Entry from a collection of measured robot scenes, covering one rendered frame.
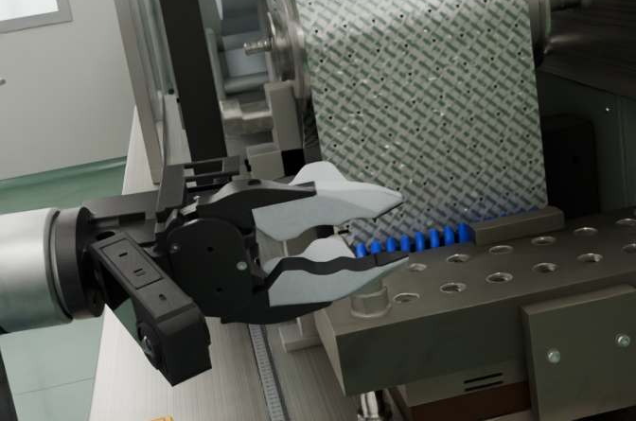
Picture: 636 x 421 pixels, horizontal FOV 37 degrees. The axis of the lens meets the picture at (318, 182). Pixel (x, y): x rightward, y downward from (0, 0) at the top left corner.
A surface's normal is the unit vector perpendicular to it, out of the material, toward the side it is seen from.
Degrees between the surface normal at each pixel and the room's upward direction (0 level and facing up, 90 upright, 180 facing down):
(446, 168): 90
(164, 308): 13
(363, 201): 68
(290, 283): 104
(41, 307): 110
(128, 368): 0
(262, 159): 90
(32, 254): 59
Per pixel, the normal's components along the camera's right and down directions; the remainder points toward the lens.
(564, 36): -0.97, 0.19
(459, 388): 0.16, 0.23
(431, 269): -0.16, -0.95
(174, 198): -0.13, -0.87
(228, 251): 0.07, 0.48
